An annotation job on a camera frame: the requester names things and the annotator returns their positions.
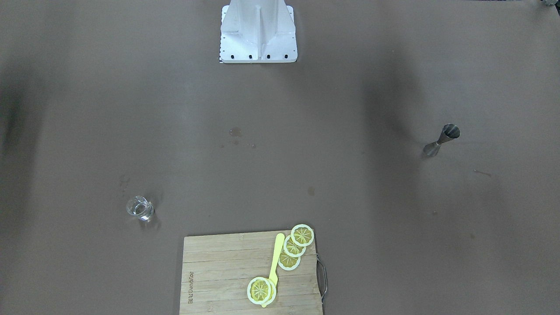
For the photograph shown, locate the small clear glass cup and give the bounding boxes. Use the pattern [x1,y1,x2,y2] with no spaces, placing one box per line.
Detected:
[126,196,154,221]

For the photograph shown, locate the steel jigger measuring cup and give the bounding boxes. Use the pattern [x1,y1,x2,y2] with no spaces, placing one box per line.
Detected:
[423,123,461,157]

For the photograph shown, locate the lemon slice top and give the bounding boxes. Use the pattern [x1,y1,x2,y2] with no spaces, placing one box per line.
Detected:
[290,224,315,247]

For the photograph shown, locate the yellow plastic knife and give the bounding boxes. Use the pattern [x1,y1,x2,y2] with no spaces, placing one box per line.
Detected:
[261,233,285,308]

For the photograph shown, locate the bamboo cutting board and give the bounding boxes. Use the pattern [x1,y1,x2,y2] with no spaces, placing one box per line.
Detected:
[178,231,324,315]

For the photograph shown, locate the lemon slice front large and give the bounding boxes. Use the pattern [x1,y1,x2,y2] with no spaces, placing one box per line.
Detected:
[246,276,277,308]

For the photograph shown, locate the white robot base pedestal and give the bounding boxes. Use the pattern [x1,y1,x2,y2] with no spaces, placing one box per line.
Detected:
[219,0,298,63]

